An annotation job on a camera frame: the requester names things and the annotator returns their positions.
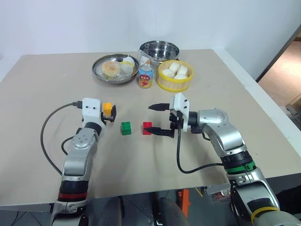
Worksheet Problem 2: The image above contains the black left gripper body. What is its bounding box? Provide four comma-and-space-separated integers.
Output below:
101, 114, 117, 123

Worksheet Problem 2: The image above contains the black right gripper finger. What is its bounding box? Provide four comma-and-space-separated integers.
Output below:
148, 103, 171, 112
143, 127, 175, 138

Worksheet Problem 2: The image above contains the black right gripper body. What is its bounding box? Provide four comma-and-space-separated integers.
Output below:
168, 109, 185, 133

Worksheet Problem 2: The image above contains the yellow toy brick cube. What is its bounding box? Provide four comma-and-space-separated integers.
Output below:
103, 102, 113, 117

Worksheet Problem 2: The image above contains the red toy brick cube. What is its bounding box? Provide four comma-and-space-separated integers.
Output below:
142, 121, 154, 136

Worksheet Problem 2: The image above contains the green toy brick cube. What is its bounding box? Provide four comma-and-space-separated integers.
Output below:
120, 121, 133, 136

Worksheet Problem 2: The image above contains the yellow round steamer basket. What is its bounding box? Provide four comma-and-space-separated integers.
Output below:
157, 60, 195, 92

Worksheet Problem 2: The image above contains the fruit drink can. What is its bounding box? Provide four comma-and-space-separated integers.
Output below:
138, 65, 155, 89

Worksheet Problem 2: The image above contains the round steel plate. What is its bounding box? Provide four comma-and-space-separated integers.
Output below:
92, 53, 140, 85

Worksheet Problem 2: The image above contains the browned flat bun in wrap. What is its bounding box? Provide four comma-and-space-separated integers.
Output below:
103, 61, 119, 77

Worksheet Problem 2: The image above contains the white wrapped bun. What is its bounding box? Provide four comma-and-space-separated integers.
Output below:
119, 62, 135, 76

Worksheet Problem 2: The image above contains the steel steamer pot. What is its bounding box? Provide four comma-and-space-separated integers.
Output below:
139, 40, 181, 67

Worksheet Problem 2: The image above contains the orange bar under table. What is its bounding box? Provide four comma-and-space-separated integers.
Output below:
178, 188, 190, 218

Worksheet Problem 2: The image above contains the dark rounded shape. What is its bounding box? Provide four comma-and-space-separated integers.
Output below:
152, 197, 189, 226

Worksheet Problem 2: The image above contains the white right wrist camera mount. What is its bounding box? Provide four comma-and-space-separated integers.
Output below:
169, 92, 190, 132

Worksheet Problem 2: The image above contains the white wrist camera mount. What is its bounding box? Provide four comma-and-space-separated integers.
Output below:
81, 97, 103, 124
169, 92, 190, 132

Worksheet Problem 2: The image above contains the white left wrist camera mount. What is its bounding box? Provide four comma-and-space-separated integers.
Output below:
81, 97, 103, 124

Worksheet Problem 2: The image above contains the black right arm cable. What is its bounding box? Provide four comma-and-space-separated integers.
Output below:
176, 124, 228, 174

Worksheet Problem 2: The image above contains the grey left arm cable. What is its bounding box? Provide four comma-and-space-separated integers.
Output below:
40, 100, 83, 176

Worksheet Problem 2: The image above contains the silver table bracket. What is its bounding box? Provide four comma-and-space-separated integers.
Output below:
204, 183, 232, 202

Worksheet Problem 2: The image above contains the dark door frame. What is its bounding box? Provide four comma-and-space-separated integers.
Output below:
255, 30, 301, 83

